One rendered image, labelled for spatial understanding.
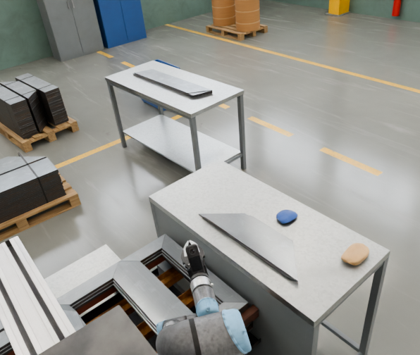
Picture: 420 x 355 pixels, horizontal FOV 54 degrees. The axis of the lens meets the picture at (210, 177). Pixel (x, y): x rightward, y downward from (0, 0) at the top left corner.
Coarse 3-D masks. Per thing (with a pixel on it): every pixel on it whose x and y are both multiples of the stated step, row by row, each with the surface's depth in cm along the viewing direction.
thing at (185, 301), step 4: (184, 292) 236; (188, 292) 238; (180, 296) 235; (184, 296) 237; (188, 296) 239; (192, 296) 239; (180, 300) 236; (184, 300) 237; (188, 300) 237; (192, 300) 231; (188, 304) 230; (192, 304) 233; (188, 308) 231; (140, 324) 221; (144, 324) 223; (140, 328) 222; (144, 328) 224; (148, 328) 223; (144, 332) 221; (148, 332) 216; (152, 332) 219; (144, 336) 215; (148, 336) 217
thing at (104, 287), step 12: (156, 252) 247; (144, 264) 243; (108, 288) 230; (120, 288) 227; (84, 300) 223; (132, 300) 218; (216, 300) 215; (240, 312) 208; (84, 324) 209; (0, 348) 200; (12, 348) 203
